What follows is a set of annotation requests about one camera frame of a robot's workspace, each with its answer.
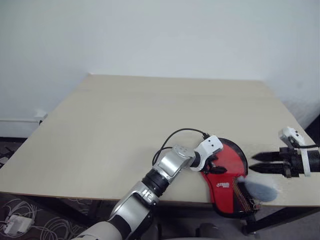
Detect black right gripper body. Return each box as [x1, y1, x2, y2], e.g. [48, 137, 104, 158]
[278, 147, 304, 179]

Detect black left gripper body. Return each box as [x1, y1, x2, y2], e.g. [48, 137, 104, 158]
[202, 155, 216, 174]

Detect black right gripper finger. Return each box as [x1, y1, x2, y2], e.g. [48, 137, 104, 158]
[248, 162, 285, 175]
[250, 150, 282, 162]

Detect red and black paddle case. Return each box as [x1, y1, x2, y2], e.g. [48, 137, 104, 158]
[199, 137, 262, 221]

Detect white power strip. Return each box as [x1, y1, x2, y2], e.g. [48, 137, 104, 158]
[4, 214, 35, 236]

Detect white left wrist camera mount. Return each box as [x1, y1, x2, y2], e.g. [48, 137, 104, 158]
[190, 135, 225, 173]

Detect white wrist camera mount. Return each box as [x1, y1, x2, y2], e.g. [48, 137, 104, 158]
[190, 135, 225, 173]
[278, 126, 312, 177]

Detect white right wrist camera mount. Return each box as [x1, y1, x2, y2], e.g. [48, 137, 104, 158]
[278, 126, 312, 177]

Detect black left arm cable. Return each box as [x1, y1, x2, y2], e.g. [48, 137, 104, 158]
[152, 128, 210, 166]

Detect white floor cables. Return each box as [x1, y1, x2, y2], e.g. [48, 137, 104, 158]
[0, 196, 85, 240]

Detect white wall cable trunking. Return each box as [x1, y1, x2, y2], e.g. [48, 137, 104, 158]
[0, 108, 49, 125]

